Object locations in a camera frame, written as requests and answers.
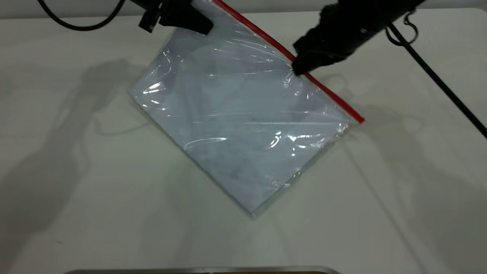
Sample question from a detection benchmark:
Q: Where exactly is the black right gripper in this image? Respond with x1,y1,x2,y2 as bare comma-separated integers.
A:
292,4,385,76

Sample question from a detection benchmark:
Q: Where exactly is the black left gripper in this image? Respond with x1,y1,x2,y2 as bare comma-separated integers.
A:
131,0,213,35

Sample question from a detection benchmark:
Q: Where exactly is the clear zip bag with paper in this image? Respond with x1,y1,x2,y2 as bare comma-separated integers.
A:
127,0,366,219

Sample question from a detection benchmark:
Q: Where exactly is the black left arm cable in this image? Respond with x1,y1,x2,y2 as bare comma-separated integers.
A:
38,0,126,31

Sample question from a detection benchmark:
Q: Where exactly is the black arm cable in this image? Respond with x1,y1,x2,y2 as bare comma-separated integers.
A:
385,11,487,139
38,0,126,31

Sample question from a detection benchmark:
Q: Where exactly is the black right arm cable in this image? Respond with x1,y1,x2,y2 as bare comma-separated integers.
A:
385,11,487,139

